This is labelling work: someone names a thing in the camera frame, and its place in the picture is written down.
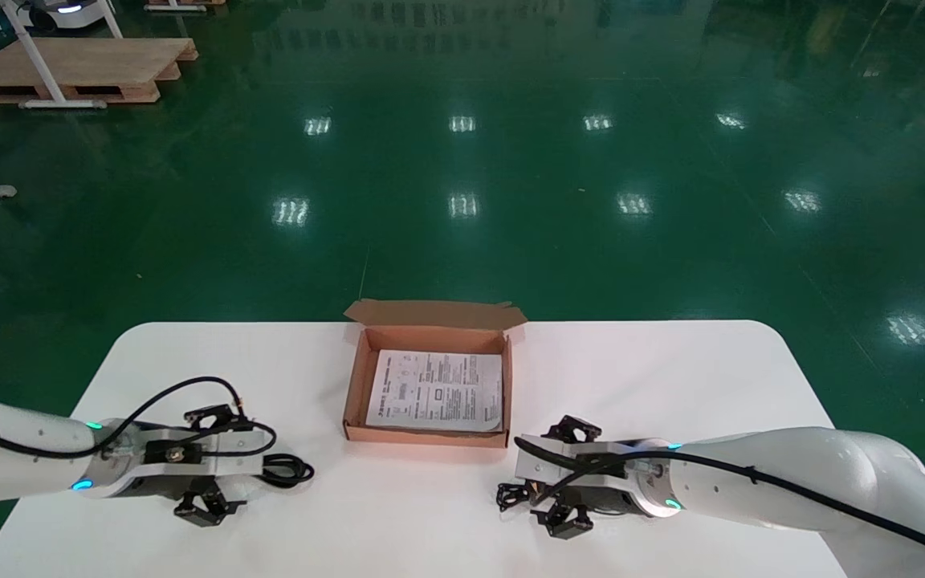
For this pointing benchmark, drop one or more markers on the wooden pallet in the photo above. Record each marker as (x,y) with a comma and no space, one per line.
(85,64)
(185,4)

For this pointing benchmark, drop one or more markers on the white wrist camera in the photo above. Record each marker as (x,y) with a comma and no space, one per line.
(222,445)
(547,464)

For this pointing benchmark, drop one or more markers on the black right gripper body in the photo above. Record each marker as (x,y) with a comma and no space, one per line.
(595,496)

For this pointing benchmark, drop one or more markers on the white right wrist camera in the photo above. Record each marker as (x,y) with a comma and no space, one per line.
(547,464)

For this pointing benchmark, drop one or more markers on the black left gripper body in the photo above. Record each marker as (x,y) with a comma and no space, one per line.
(189,483)

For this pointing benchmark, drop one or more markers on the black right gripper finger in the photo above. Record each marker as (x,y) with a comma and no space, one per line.
(571,429)
(563,520)

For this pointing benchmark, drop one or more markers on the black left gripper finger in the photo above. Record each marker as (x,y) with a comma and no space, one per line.
(207,510)
(212,417)

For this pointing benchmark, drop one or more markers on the white printed instruction sheet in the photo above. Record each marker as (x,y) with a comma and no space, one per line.
(438,389)

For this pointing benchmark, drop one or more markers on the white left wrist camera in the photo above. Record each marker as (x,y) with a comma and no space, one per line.
(222,445)

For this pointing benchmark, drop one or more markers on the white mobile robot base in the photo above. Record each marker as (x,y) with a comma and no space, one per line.
(69,10)

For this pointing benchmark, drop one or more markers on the white table frame legs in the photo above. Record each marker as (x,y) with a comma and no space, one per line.
(37,56)

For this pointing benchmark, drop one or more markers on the brown cardboard storage box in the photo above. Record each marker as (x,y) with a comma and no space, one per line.
(430,436)

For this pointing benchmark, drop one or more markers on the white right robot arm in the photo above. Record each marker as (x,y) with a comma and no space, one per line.
(816,474)

